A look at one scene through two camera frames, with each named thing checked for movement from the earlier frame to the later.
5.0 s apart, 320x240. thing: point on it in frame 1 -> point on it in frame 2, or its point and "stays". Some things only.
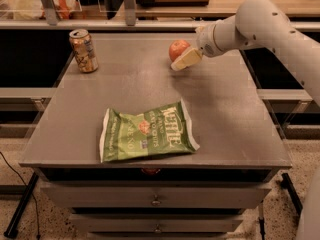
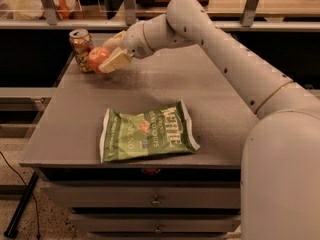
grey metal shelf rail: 120,24 stays
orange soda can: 84,50 stays
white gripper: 206,40 -> 135,40
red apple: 177,47 -> 97,55
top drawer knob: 156,202 stays
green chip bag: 163,131 stays
